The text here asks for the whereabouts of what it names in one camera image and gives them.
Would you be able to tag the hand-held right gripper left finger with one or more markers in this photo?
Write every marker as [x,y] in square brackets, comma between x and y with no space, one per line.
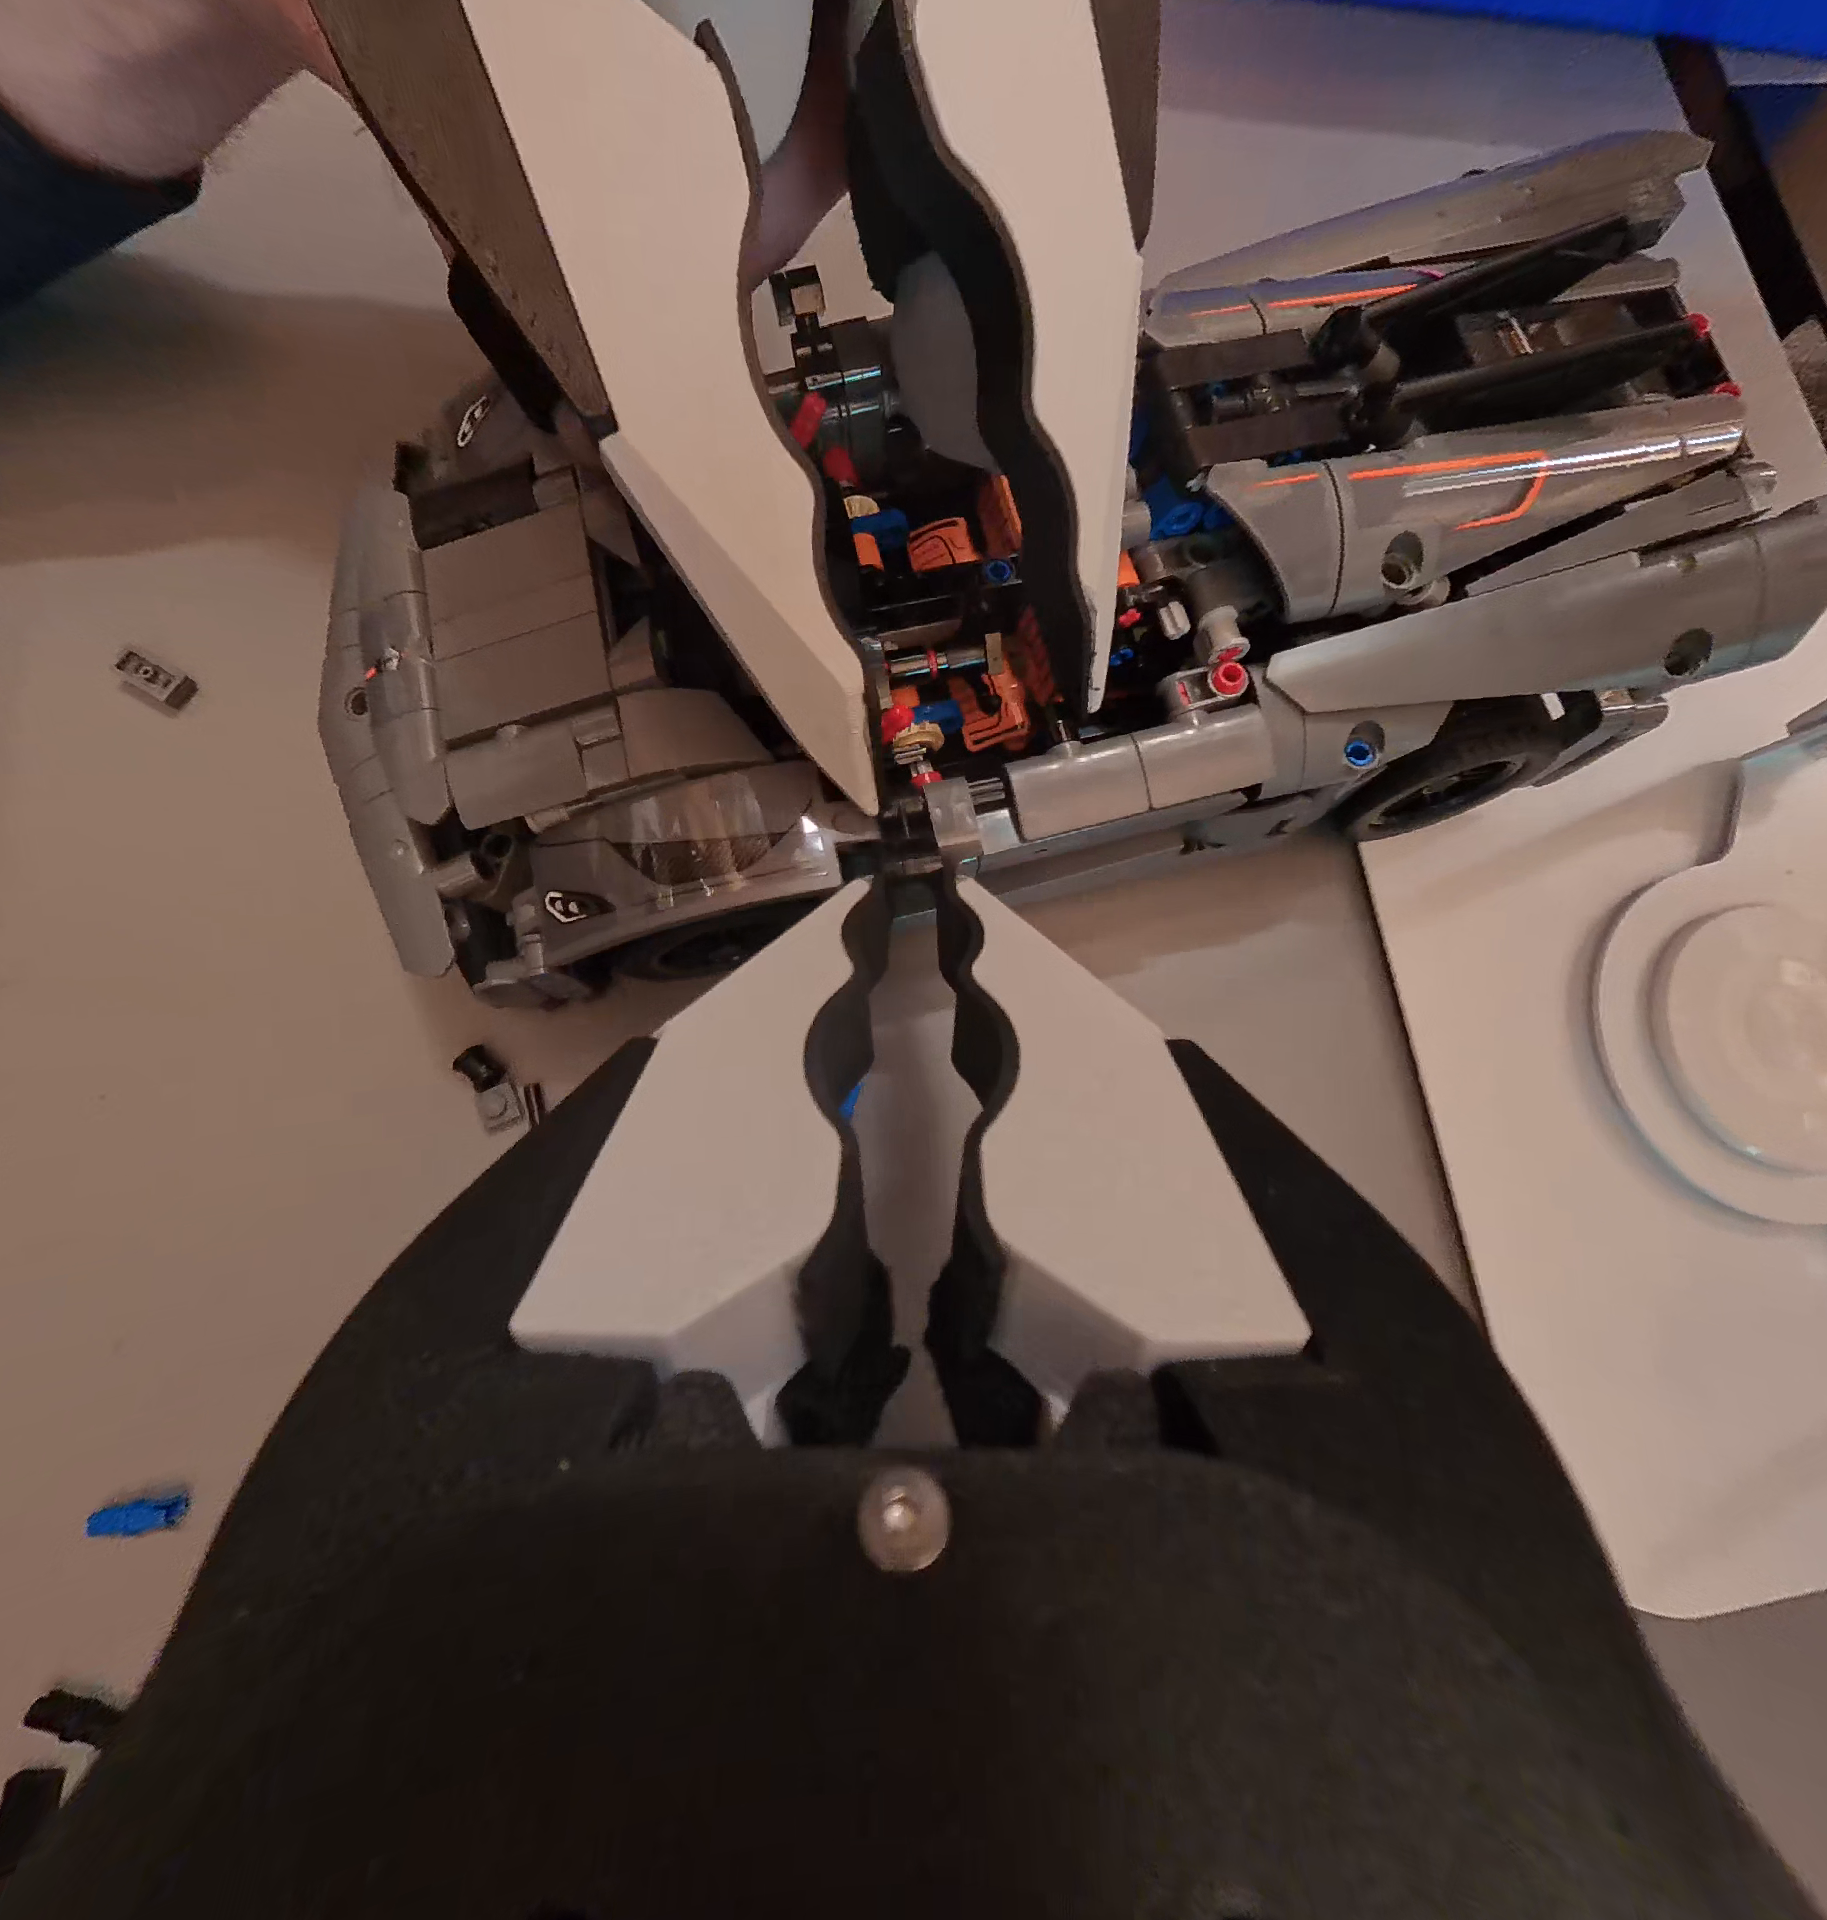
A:
[673,1202]

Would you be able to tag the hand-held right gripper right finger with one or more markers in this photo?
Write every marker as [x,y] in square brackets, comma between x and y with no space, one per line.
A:
[1140,1202]

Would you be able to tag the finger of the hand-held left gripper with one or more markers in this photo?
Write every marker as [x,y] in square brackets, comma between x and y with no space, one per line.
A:
[1064,225]
[659,330]

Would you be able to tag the black lego connector piece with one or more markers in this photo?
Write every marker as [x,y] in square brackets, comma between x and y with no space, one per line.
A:
[914,840]

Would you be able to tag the grey lego sports car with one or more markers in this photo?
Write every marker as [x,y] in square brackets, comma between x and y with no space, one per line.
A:
[1453,510]

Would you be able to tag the person's left forearm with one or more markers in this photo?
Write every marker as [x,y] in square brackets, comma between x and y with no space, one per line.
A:
[103,90]

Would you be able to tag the grey lego plate dark studs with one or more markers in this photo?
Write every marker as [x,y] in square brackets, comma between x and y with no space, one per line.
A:
[154,679]

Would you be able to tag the blue lego pin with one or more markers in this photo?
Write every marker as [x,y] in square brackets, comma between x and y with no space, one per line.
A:
[136,1516]

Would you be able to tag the black lego pin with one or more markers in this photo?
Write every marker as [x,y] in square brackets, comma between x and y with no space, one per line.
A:
[74,1715]

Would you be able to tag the white metal stand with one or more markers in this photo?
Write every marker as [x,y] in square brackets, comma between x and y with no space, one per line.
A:
[1528,1202]

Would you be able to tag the blue plastic bin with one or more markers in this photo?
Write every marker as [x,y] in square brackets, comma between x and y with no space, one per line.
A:
[1753,24]

